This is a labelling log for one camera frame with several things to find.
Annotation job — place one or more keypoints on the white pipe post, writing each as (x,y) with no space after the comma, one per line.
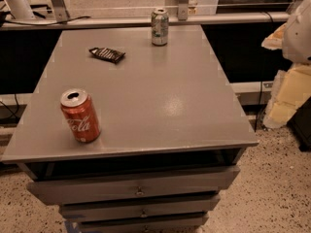
(20,9)

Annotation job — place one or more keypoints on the metal frame upright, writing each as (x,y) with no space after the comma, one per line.
(60,10)

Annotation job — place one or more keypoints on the grey drawer cabinet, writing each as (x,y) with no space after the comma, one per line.
(159,109)

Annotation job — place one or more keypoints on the middle grey drawer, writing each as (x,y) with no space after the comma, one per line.
(141,208)

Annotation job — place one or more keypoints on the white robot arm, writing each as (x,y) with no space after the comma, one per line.
(297,36)

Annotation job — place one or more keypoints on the black rxbar chocolate wrapper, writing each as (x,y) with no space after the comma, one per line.
(106,54)

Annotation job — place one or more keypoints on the grey drawer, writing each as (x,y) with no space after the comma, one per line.
(134,186)
(141,208)
(143,225)

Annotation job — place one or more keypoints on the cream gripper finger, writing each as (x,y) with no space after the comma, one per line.
(275,40)
(290,90)

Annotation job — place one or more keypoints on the metal frame bracket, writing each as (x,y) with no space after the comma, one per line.
(183,9)

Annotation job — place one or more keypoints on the green white soda can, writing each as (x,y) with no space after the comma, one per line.
(160,25)

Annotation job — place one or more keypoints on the red coke can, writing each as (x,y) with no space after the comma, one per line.
(77,107)

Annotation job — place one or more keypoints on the top grey drawer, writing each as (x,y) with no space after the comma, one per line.
(134,186)

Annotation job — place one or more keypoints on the bottom grey drawer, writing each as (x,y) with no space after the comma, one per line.
(143,225)

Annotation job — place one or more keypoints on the grey metal rail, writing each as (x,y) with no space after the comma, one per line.
(89,23)

